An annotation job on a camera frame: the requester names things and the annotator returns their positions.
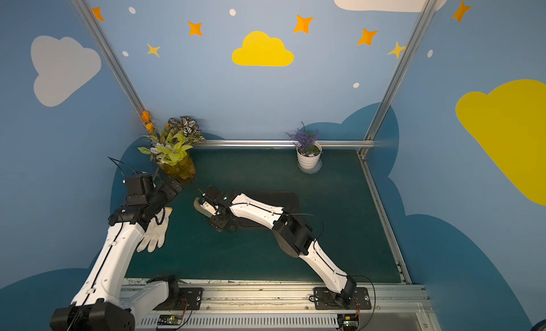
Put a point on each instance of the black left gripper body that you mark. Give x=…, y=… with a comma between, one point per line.
x=169, y=187

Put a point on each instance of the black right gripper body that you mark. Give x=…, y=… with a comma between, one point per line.
x=215, y=206

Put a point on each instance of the dark grey cutting board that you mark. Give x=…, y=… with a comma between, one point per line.
x=287, y=199

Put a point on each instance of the silver cleaver knife black handle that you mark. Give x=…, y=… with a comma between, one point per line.
x=204, y=208

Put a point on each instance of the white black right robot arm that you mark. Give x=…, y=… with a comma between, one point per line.
x=291, y=230

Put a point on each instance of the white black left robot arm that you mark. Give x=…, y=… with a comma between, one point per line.
x=97, y=306

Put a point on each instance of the left green circuit board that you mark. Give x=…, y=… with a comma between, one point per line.
x=170, y=320

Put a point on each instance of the green circuit board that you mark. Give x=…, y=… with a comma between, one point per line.
x=348, y=322
x=170, y=320

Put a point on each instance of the right green circuit board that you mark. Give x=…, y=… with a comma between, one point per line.
x=348, y=322

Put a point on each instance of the glass vase with artificial plants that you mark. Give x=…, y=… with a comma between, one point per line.
x=170, y=148

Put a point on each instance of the white work glove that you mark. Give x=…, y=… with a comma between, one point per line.
x=155, y=234

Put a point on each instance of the white pot purple plant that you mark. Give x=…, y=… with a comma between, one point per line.
x=308, y=149

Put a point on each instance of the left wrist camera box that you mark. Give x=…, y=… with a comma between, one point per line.
x=139, y=184

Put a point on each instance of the aluminium back frame rail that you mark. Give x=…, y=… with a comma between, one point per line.
x=282, y=144

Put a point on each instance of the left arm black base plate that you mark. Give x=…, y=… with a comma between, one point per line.
x=189, y=299

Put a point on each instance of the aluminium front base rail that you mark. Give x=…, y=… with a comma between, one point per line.
x=266, y=304

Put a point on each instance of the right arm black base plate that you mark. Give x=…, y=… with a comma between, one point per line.
x=324, y=299

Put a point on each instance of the right aluminium frame post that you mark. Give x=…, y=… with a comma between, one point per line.
x=423, y=21

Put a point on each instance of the aluminium frame post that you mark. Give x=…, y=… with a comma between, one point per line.
x=423, y=21
x=92, y=24

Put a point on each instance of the left aluminium frame post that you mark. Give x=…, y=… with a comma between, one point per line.
x=92, y=24

